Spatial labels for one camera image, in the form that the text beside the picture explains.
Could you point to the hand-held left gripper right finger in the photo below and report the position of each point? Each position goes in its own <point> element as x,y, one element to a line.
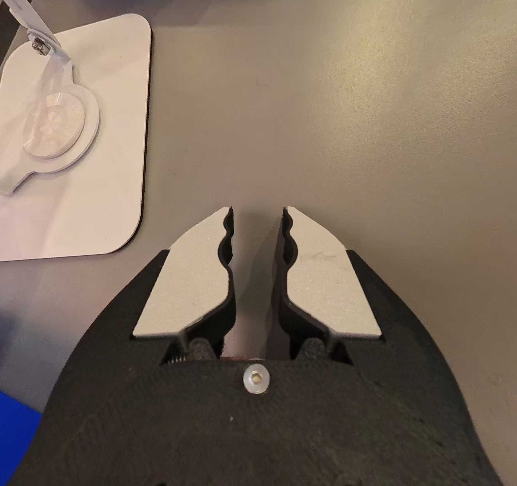
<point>331,292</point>

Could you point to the blue plastic bin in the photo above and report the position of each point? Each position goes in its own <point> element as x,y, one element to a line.
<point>16,441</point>

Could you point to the grey desk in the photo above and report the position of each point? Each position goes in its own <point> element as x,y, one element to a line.
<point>323,130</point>

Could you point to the wooden document stand white base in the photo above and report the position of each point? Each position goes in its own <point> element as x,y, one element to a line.
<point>113,130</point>

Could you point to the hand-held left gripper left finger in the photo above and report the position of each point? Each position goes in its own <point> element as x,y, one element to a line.
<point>185,288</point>

